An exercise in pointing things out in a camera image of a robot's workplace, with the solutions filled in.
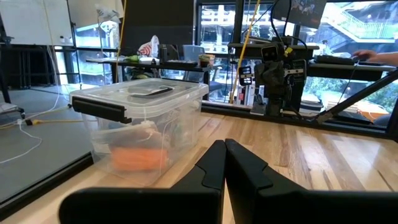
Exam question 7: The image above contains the white hanging cloth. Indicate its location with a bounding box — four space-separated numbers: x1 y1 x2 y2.
94 3 121 25

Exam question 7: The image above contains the black computer monitor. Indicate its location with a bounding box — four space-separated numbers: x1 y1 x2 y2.
272 0 328 30

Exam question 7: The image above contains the grey wrapped item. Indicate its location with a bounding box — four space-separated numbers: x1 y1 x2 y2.
116 123 170 151

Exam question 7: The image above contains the person's forearm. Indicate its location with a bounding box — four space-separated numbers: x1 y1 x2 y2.
373 52 398 67

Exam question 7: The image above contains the black box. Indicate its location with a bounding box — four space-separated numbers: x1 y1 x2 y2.
157 44 180 62

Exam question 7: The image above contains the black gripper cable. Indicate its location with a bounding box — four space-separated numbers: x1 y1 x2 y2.
269 0 309 51

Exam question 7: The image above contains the grey blue office chair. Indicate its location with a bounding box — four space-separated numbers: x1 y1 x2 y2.
182 44 206 84

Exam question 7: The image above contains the red packet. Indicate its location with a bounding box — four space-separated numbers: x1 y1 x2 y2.
110 146 171 172

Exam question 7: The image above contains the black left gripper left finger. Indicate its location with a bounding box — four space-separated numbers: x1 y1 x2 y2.
170 139 227 200

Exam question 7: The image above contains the black desk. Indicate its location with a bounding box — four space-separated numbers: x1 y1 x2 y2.
85 57 216 101
227 42 398 113

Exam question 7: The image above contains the small potted plant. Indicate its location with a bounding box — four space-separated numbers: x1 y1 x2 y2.
198 54 216 68

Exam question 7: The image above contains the large dark screen panel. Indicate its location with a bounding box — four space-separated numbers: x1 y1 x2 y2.
119 0 196 57

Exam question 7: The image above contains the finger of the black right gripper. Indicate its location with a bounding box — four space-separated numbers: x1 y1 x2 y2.
269 61 285 94
254 62 271 94

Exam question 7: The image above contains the black whiteboard stand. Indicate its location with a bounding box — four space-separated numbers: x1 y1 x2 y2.
0 12 83 121

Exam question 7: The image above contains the clear plastic storage bin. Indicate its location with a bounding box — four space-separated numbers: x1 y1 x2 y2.
68 77 210 187

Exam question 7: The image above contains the black keyboard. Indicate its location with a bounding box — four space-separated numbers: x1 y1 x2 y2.
313 54 356 66
166 59 199 67

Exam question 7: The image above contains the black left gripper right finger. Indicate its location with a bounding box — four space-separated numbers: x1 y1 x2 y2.
225 138 307 224

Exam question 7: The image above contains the person's hand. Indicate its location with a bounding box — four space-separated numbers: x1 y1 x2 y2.
352 49 379 63

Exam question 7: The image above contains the thin white cable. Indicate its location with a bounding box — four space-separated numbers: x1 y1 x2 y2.
0 45 62 165

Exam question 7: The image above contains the white whiteboard panel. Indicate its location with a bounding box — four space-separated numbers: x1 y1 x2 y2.
0 0 75 47

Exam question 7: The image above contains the black metal beam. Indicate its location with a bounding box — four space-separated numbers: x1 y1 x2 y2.
316 68 398 124

